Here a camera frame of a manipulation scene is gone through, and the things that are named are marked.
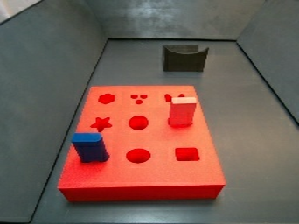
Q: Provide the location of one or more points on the red shape-sorting board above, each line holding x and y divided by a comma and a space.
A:
157, 162

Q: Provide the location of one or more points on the pink rectangular block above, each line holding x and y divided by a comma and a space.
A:
181, 111

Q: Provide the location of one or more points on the blue rounded block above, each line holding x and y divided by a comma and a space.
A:
89, 147

